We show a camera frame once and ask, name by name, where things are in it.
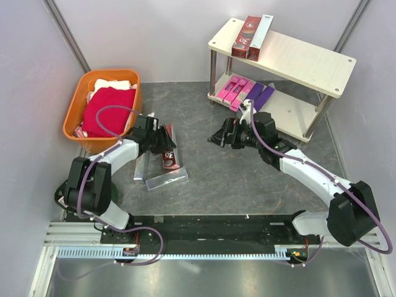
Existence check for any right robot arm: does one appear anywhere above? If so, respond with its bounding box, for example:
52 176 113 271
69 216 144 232
208 112 380 246

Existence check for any small pink packet in basket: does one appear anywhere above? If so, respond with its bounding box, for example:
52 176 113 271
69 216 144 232
73 122 88 138

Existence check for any holographic purple toothpaste box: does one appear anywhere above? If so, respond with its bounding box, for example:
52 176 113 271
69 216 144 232
244 82 265 110

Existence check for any red 3D toothpaste box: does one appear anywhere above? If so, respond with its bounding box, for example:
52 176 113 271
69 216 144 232
247 14 273 62
231 16 262 58
162 124 181 170

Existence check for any pink toothpaste box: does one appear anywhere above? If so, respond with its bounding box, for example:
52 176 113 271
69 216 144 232
224 79 249 105
230 82 254 111
217 75 241 102

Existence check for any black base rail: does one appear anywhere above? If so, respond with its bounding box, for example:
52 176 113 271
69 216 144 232
100 213 321 254

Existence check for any white two-tier shelf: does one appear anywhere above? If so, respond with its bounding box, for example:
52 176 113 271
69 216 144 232
207 17 357 143

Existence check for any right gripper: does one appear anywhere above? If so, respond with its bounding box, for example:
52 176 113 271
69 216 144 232
207 117 263 150

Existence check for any purple cable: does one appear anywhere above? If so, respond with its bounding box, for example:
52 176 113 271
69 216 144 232
57 105 165 282
249 99 394 269

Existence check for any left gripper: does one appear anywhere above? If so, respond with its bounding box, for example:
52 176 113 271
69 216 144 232
147 124 176 156

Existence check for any white cable duct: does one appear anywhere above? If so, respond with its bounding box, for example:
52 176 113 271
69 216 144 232
58 246 307 260

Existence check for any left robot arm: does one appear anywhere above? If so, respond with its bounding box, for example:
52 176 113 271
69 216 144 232
54 115 176 243

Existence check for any silver toothpaste box small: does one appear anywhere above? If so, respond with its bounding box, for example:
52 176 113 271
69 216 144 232
134 152 149 183

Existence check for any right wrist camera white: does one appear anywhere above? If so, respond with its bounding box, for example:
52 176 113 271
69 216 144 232
238 99 256 125

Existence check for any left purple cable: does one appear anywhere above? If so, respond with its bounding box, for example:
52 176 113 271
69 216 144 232
57 105 165 282

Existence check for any orange plastic basket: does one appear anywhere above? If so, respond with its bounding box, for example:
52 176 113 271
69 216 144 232
63 69 143 154

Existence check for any silver toothpaste box long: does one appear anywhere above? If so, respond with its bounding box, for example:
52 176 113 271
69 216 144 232
145 167 189 191

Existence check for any white cloth in basket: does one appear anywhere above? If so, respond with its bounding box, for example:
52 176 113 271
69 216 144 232
87 79 137 103

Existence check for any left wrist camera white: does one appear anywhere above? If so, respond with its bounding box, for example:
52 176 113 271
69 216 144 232
147 112 160 130

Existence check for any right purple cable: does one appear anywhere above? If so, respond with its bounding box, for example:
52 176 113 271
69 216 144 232
249 99 394 269

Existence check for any red folded cloth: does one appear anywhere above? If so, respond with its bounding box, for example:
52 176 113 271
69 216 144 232
82 87 136 137

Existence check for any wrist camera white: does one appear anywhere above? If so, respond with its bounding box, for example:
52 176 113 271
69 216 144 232
238 99 256 125
147 112 160 130

